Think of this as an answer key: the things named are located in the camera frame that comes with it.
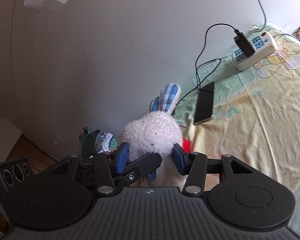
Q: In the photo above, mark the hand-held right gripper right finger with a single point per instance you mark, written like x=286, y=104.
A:
x=178, y=158

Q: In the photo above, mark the black charger adapter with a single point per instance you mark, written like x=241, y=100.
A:
x=243, y=45

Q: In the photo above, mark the dark green garment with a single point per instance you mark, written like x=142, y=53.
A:
x=87, y=145

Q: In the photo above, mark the wooden cabinet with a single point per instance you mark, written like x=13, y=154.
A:
x=27, y=150

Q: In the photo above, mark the white power strip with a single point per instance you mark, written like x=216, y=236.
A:
x=265, y=46

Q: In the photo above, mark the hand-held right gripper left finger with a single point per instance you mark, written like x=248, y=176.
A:
x=122, y=158

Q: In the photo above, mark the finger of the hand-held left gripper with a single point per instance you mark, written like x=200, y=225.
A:
x=142, y=166

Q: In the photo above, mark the white rabbit plush toy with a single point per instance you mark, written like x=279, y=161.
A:
x=150, y=132

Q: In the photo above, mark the striped white green clothes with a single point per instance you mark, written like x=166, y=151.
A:
x=105, y=141

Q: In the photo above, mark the black smartphone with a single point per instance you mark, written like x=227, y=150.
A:
x=205, y=102

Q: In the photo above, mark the green cartoon bedsheet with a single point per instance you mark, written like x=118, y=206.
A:
x=252, y=117

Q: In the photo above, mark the small white plug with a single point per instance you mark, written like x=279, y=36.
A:
x=254, y=28

